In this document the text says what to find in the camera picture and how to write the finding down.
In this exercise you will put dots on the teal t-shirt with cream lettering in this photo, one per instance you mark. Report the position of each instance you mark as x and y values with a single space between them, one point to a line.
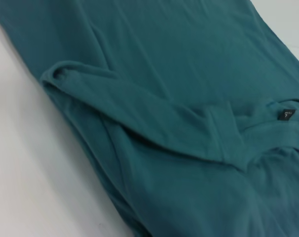
164 98

